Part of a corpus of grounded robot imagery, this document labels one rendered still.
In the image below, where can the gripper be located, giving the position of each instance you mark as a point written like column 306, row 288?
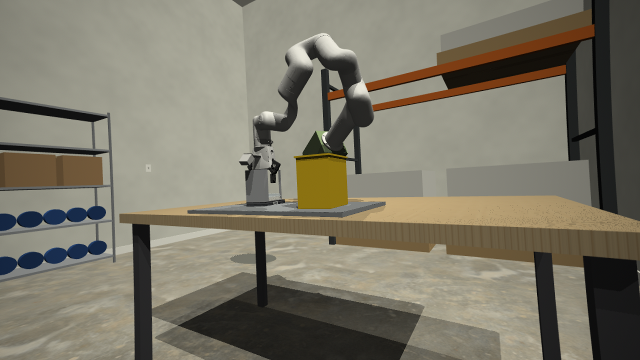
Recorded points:
column 266, row 161

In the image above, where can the yellow box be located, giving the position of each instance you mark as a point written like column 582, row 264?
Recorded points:
column 321, row 181

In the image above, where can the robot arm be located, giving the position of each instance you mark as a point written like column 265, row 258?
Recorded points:
column 357, row 111

